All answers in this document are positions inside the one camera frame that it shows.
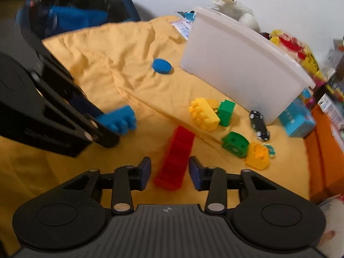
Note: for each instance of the cyan cardboard box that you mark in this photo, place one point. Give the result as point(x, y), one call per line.
point(295, 118)

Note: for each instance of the orange cloth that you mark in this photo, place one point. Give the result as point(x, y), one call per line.
point(325, 161)

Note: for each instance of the small white box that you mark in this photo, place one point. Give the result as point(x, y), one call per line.
point(333, 110)

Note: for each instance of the white printed packet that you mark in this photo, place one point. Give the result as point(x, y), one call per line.
point(184, 28)

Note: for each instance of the long red toy block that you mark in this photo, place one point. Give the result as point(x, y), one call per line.
point(176, 156)

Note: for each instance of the white plastic bin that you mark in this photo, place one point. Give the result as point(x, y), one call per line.
point(236, 67)

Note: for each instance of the yellow red printed plastic bag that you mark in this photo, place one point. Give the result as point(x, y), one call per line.
point(295, 48)

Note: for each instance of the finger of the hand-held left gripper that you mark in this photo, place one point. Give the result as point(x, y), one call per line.
point(83, 104)
point(106, 139)

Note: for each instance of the black toy car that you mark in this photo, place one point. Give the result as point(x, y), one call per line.
point(258, 126)

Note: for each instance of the green rounded toy block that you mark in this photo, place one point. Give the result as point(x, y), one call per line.
point(236, 145)

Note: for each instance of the small yellow toy block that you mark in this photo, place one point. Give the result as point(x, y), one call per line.
point(257, 157)

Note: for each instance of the green square toy block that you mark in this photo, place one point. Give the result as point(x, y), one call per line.
point(225, 113)

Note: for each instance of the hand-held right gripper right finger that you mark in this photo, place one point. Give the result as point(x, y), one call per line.
point(194, 176)

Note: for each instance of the blue backpack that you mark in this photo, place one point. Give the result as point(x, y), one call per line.
point(75, 13)

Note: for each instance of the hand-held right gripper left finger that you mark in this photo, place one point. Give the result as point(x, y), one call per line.
point(145, 174)

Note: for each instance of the white round toy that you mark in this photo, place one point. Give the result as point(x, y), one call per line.
point(248, 21)

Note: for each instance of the large yellow toy block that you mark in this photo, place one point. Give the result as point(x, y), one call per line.
point(204, 115)

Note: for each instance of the blue toy block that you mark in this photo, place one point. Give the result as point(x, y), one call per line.
point(121, 121)

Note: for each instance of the yellow cloth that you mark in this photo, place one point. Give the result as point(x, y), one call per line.
point(107, 59)

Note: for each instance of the blue ball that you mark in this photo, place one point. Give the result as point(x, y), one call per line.
point(161, 65)

